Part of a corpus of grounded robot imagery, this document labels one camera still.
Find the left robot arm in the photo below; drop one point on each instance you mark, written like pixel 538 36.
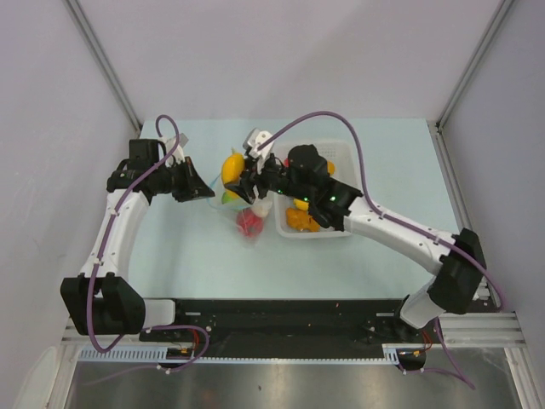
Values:
pixel 99 299

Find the white plastic basket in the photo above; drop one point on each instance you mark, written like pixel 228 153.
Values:
pixel 340 154

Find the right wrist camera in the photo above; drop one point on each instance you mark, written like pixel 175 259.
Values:
pixel 258 144

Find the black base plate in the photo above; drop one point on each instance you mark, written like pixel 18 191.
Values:
pixel 291 328

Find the yellow lemon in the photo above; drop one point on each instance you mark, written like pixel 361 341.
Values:
pixel 301 204

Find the aluminium frame post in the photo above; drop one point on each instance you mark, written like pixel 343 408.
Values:
pixel 95 47
pixel 498 19

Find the green lime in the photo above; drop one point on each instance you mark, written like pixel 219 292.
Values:
pixel 228 197

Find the red bell pepper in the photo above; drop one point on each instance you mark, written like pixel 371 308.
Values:
pixel 249 225

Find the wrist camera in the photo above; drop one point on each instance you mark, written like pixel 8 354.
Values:
pixel 258 144
pixel 175 144

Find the white radish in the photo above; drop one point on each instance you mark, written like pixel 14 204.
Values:
pixel 261 208

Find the white cable duct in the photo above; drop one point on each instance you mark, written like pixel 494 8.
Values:
pixel 165 355

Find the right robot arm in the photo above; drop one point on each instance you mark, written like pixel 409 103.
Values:
pixel 454 260

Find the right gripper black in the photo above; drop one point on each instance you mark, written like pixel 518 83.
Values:
pixel 257 175

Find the aluminium front rail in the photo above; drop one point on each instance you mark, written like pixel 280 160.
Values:
pixel 482 330

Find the clear zip top bag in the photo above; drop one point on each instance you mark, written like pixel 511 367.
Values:
pixel 229 211

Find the right aluminium frame post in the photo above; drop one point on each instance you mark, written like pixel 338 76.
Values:
pixel 498 19

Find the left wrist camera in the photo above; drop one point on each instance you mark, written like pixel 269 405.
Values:
pixel 175 144

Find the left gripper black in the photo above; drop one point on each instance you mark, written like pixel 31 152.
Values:
pixel 194 187

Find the left aluminium frame post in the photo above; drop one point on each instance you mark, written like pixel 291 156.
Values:
pixel 95 47

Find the small orange fruit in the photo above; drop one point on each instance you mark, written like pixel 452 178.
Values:
pixel 300 220

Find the orange papaya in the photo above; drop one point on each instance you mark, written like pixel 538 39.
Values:
pixel 232 169

